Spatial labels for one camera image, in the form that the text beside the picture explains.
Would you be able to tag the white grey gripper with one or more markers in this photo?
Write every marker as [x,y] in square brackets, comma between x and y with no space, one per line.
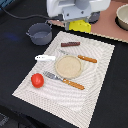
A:
[73,10]

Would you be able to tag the grey pot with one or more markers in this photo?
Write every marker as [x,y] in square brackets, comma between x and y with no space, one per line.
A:
[40,33]
[94,17]

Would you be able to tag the red toy tomato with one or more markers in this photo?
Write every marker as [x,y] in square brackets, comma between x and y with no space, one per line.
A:
[37,80]

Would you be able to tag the yellow toy cheese wedge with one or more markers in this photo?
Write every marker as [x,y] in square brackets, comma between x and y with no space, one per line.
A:
[80,25]

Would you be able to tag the grey pot on stove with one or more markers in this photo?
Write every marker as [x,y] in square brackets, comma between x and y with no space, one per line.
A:
[94,17]

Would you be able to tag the brown toy stove board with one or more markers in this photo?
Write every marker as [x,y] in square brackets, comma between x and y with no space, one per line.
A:
[106,26]

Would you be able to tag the beige bowl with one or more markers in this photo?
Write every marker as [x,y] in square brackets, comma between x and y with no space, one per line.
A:
[122,16]

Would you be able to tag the round wooden plate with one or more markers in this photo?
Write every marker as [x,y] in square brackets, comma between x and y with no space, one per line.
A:
[69,66]

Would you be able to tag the woven grey placemat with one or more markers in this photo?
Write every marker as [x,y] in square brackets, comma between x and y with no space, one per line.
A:
[68,103]

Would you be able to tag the toy knife wooden handle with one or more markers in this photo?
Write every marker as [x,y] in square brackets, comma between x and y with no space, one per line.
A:
[80,56]

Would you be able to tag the toy fork wooden handle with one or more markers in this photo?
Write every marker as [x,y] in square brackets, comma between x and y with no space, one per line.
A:
[54,77]

